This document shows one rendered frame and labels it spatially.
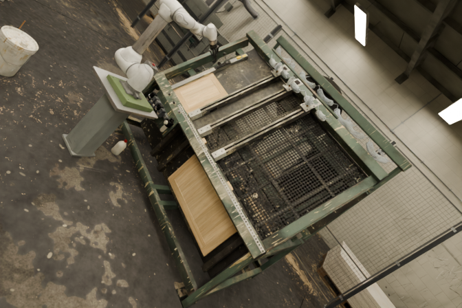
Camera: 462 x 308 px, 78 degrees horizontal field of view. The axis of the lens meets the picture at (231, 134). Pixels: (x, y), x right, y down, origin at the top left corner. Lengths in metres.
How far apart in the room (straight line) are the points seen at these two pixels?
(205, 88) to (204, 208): 1.27
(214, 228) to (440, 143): 6.02
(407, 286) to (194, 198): 6.07
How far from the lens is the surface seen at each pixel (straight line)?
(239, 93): 3.00
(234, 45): 3.57
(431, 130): 7.77
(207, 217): 2.83
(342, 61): 8.04
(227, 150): 2.63
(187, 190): 3.00
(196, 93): 3.14
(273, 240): 2.38
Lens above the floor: 1.83
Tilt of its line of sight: 15 degrees down
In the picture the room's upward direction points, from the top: 48 degrees clockwise
